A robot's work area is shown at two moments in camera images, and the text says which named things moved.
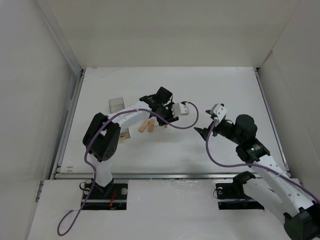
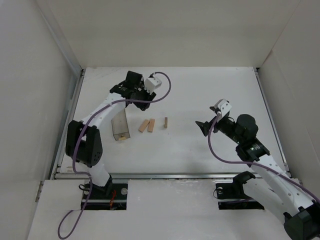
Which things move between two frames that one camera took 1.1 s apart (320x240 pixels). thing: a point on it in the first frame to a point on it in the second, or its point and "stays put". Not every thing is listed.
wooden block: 151,126 stays put
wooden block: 144,125 stays put
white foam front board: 156,209 stays put
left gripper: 167,116 to 142,99
